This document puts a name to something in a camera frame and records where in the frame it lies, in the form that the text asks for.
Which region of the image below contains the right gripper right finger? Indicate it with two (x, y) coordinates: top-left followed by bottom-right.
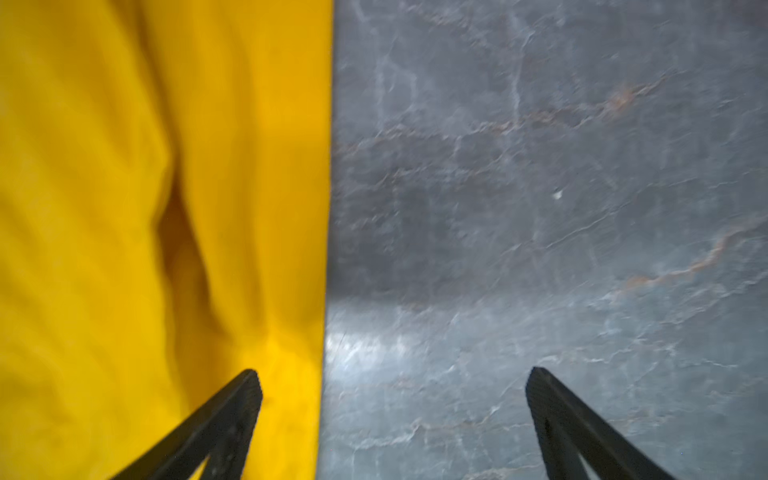
(525, 367), (673, 480)

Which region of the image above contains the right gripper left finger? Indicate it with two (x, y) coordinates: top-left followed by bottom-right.
(115, 369), (263, 479)

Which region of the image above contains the yellow t shirt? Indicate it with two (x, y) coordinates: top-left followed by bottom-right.
(1, 1), (333, 479)

